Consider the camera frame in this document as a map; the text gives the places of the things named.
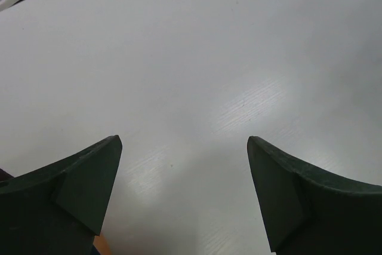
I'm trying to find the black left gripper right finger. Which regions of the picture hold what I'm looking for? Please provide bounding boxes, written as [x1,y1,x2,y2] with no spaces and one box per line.
[247,136,381,254]

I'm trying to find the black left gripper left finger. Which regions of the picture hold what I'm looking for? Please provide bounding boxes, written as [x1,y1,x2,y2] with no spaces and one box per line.
[1,135,122,254]

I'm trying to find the orange plastic basket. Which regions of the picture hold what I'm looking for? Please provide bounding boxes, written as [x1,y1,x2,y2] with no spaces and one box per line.
[91,233,112,255]

